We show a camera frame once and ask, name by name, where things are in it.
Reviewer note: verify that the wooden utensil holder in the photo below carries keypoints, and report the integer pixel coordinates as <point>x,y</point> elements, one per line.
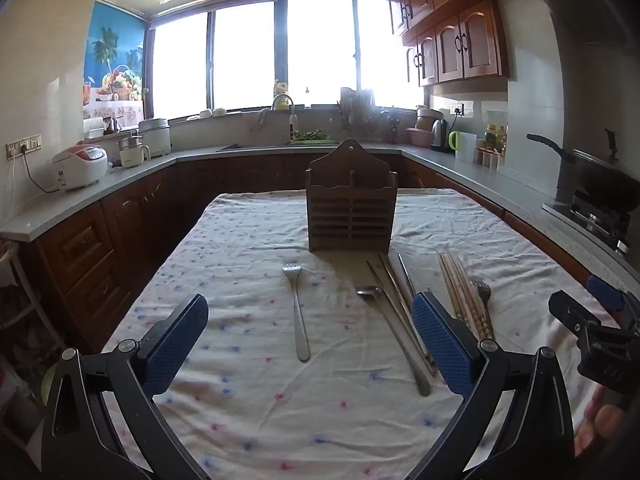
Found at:
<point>350,210</point>

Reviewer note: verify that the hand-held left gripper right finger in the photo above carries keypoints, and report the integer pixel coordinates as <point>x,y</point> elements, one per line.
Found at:
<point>442,340</point>

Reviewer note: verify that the white dotted tablecloth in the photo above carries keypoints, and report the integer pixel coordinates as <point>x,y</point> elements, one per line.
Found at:
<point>250,400</point>

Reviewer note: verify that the wall socket strip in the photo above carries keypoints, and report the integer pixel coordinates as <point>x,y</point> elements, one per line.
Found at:
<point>22,147</point>

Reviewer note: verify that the knife and scissors holder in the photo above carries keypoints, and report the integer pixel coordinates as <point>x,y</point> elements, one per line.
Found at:
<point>394,127</point>

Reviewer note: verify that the person's right hand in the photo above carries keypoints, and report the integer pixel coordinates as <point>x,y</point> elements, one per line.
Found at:
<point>606,422</point>

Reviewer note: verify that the steel kitchen faucet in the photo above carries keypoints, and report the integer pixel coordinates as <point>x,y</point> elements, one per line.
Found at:
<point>292,120</point>

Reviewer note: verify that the pink basin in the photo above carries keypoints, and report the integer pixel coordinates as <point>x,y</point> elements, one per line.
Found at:
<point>419,137</point>

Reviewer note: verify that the yellow bottle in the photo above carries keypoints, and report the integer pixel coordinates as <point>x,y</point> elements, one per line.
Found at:
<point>281,87</point>

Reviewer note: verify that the large kitchen window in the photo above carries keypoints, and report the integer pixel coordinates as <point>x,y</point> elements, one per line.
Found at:
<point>245,60</point>

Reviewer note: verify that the small white kettle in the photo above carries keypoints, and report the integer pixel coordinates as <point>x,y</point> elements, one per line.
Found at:
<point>132,152</point>

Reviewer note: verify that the metal chopstick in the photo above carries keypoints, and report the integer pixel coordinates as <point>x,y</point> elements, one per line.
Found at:
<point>395,285</point>
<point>406,275</point>
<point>395,310</point>

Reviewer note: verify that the wooden cabinets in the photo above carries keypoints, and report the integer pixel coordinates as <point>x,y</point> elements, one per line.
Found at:
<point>460,45</point>
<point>100,245</point>

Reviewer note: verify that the steel spoon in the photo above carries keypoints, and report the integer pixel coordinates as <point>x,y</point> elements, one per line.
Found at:
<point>395,330</point>

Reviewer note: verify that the green vegetable basket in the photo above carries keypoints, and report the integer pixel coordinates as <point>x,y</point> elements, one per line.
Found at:
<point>312,137</point>

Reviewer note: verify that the gas stove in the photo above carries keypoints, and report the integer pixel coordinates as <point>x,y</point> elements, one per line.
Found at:
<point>595,215</point>

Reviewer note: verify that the beige jar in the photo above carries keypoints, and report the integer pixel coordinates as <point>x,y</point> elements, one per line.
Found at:
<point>427,119</point>

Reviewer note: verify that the small soap bottle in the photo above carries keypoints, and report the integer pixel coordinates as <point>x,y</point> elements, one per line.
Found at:
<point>306,95</point>

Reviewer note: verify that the steel electric kettle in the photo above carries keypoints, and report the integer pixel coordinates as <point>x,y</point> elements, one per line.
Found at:
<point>440,135</point>

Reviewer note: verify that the black wok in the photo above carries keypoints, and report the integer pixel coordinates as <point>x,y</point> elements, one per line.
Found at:
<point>600,170</point>

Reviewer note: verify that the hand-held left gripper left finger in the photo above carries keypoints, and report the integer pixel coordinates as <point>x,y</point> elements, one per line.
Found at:
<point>180,340</point>

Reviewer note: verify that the grey kitchen countertop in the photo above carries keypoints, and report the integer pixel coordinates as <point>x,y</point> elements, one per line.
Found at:
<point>125,180</point>

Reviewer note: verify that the white container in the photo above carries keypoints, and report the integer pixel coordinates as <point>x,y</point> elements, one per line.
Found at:
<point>94,127</point>

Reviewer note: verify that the tropical fruit wall poster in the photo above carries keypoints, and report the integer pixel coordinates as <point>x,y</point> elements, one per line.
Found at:
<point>115,60</point>

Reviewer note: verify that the spice jar set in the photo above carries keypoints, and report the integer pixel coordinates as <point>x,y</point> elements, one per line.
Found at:
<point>489,159</point>

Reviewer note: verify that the cooking oil bottles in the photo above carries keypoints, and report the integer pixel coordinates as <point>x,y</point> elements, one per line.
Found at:
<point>495,137</point>

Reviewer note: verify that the small wall socket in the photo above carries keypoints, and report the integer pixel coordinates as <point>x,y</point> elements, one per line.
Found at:
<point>457,108</point>

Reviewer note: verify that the white plastic stool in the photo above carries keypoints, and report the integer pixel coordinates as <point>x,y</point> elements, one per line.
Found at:
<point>20,280</point>

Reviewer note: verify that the wooden upper cabinets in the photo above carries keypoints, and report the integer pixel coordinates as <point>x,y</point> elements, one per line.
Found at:
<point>460,45</point>

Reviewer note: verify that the dish rack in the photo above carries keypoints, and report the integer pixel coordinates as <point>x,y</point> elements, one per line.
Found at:
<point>362,115</point>

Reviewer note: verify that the wooden chopstick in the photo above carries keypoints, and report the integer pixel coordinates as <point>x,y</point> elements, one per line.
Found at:
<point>447,280</point>
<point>459,290</point>
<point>467,295</point>
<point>475,300</point>

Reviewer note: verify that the steel fork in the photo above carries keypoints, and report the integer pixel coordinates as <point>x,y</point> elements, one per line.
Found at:
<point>298,310</point>
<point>482,295</point>

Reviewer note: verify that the wooden lower cabinets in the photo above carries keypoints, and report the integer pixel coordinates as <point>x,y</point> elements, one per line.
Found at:
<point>100,245</point>

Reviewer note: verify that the white electric pot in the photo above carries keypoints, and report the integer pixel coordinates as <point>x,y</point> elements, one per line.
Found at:
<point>156,137</point>

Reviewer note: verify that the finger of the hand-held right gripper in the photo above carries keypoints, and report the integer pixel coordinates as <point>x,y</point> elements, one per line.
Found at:
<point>607,292</point>
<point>572,312</point>

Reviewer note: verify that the red and white rice cooker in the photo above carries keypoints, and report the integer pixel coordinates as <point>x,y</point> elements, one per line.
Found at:
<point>80,167</point>

